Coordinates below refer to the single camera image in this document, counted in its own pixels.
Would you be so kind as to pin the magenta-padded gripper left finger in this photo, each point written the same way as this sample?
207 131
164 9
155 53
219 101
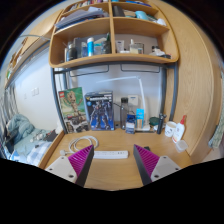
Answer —
60 168

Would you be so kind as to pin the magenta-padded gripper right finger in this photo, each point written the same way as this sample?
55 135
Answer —
166 166

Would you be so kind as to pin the clear plastic small container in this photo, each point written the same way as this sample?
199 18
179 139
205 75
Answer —
182 146

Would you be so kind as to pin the white glue bottle red cap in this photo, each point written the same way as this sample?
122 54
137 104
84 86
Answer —
178 132

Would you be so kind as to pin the white mug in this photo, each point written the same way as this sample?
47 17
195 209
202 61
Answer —
170 129

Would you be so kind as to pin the black cylindrical device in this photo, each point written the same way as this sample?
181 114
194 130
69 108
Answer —
161 124

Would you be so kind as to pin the bed with teal bedding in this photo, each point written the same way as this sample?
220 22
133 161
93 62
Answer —
26 140

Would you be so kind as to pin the dark green round container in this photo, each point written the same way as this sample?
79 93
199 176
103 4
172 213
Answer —
153 121

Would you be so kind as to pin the white power strip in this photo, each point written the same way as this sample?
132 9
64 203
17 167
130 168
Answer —
111 154

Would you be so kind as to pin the light blue and orange carton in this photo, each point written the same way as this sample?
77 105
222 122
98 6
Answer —
140 118

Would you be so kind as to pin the dark blue small box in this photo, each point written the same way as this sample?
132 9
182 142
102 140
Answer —
130 124

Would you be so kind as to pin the green tree figure toy box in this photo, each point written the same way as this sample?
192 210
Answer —
72 110

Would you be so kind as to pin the green patterned cloth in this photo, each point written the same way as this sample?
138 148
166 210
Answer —
218 131

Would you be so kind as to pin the blue robot model box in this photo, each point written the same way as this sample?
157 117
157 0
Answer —
100 111

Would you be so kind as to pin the white desk lamp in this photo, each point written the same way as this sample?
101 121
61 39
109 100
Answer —
142 96

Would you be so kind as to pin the grey curtain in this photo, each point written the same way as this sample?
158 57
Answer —
7 106

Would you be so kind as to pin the wooden shelf unit with items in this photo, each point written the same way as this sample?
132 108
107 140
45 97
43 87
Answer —
113 59

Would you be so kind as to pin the dark grey metal frame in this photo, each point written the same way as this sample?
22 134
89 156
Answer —
173 93

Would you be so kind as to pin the white wall switch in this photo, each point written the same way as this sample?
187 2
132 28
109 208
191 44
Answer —
35 92

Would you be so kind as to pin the wooden bunk bed rail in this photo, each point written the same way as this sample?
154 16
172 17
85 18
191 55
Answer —
33 43

